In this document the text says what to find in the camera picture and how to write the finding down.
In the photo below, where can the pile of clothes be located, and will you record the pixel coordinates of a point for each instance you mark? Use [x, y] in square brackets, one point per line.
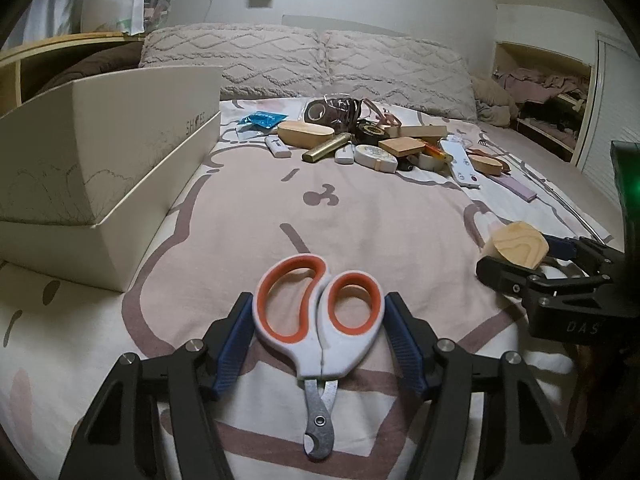
[545, 90]

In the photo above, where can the thin metal rod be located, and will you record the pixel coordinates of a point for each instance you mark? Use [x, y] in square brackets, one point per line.
[565, 200]

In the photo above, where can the white remote control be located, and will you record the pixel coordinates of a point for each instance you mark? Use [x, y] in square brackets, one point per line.
[460, 160]

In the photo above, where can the rectangular wooden block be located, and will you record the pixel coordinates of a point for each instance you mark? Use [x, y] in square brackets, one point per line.
[417, 131]

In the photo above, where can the white orange scissors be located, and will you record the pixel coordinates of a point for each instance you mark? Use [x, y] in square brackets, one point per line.
[320, 345]

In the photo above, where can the light wooden chunk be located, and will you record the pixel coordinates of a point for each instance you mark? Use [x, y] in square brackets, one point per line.
[517, 245]

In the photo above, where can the brown blanket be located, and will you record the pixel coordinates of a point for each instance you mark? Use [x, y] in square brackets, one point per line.
[95, 62]

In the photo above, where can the red orange toy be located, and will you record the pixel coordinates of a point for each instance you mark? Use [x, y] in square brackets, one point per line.
[434, 150]

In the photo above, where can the square wooden block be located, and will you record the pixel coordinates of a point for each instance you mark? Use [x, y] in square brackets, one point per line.
[400, 147]

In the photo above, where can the printed blanket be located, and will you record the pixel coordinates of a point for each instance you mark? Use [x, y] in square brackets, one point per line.
[375, 220]

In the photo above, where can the purple box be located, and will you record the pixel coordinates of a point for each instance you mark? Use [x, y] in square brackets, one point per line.
[520, 186]

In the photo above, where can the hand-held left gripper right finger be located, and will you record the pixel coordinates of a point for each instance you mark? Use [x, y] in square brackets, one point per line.
[405, 350]

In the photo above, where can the white cabinet door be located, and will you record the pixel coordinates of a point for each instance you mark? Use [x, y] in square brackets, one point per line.
[607, 110]

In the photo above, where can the black thread spool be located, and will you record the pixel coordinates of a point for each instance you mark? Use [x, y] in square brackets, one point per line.
[406, 166]

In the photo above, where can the cream shoe box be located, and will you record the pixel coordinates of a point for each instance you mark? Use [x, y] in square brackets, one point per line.
[60, 255]

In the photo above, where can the blue packet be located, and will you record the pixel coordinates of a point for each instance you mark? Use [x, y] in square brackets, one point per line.
[257, 120]

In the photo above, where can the cream printed box lid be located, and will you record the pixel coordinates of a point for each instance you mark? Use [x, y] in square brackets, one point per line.
[100, 130]

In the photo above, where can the wooden shelf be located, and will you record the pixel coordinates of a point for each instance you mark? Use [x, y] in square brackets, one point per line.
[50, 47]

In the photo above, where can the white eraser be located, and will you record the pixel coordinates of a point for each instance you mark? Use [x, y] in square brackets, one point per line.
[344, 155]

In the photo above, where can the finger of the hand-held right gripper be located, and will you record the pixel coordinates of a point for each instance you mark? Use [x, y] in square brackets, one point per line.
[560, 246]
[505, 275]

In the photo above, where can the oval wooden block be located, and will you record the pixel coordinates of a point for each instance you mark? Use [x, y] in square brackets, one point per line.
[305, 134]

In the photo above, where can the clear glass jar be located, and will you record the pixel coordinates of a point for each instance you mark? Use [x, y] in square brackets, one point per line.
[330, 112]

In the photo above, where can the beige cushion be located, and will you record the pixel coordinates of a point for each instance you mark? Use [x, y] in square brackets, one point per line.
[492, 100]

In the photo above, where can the beige textured pillow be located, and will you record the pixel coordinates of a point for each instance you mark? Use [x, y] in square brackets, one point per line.
[400, 75]
[235, 60]

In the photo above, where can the brass cylinder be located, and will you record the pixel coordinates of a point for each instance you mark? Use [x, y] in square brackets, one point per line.
[325, 147]

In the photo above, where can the grey curtain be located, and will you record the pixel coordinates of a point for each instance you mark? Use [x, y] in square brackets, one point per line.
[47, 15]

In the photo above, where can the white tape roll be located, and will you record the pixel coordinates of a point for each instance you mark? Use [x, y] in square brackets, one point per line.
[430, 161]

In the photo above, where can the small white lighter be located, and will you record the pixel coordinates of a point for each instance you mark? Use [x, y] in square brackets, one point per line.
[278, 146]

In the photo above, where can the shiny patterned gift bag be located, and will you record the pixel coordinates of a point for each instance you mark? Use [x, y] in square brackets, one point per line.
[160, 7]

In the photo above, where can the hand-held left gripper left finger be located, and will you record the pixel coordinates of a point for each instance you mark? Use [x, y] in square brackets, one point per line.
[232, 355]

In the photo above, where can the round wooden box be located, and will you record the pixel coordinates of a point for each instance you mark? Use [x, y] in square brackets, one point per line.
[481, 164]

